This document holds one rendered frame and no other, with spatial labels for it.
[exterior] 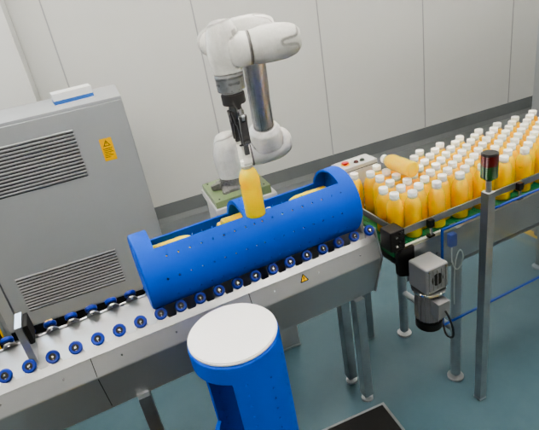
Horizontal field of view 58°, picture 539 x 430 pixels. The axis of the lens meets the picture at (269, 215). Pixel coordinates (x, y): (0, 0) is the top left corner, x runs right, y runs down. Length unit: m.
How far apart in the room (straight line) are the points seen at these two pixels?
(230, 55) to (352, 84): 3.72
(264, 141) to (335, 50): 2.77
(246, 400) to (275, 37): 1.07
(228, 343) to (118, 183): 2.04
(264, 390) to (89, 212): 2.18
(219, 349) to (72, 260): 2.20
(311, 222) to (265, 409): 0.70
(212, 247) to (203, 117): 3.01
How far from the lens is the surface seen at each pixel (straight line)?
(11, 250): 3.53
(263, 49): 1.53
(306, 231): 1.86
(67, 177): 3.33
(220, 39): 1.51
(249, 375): 1.47
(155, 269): 1.71
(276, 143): 2.40
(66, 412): 2.00
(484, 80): 6.19
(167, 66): 4.53
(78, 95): 3.38
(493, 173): 2.00
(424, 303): 2.12
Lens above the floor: 1.99
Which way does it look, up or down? 26 degrees down
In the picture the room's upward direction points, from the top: 10 degrees counter-clockwise
